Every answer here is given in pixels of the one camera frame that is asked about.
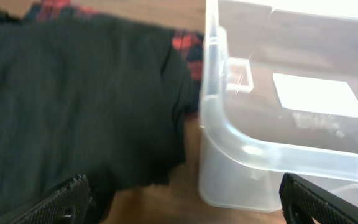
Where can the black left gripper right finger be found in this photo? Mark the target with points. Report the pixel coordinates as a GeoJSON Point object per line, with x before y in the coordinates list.
{"type": "Point", "coordinates": [306, 203]}

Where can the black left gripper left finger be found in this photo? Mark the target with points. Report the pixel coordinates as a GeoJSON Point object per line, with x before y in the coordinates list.
{"type": "Point", "coordinates": [67, 203]}

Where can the black garment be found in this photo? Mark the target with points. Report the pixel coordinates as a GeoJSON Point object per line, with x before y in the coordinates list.
{"type": "Point", "coordinates": [105, 97]}

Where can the clear plastic storage bin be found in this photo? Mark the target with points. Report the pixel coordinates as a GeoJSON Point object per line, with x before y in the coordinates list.
{"type": "Point", "coordinates": [249, 140]}

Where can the red navy plaid garment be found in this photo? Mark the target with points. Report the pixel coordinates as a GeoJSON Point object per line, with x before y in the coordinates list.
{"type": "Point", "coordinates": [188, 44]}

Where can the white label in bin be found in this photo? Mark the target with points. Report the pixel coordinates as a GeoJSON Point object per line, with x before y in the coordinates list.
{"type": "Point", "coordinates": [316, 95]}

